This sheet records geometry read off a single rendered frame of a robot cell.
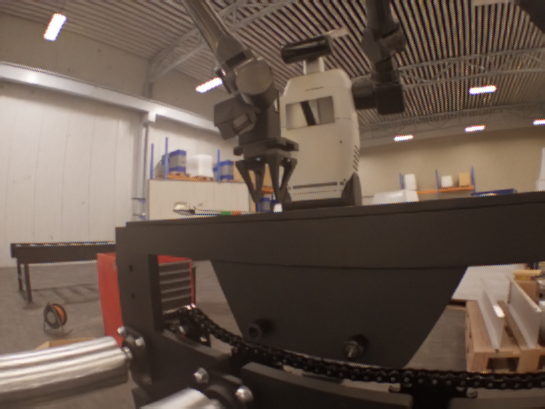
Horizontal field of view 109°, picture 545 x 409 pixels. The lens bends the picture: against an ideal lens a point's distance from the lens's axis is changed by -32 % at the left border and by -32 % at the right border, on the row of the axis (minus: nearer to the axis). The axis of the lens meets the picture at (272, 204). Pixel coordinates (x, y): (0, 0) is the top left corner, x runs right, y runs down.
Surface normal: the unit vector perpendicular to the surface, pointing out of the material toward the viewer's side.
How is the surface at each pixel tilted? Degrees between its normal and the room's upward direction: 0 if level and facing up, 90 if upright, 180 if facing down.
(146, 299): 90
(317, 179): 90
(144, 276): 90
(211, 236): 90
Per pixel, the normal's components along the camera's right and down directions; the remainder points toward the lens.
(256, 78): -0.13, -0.07
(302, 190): -0.43, -0.05
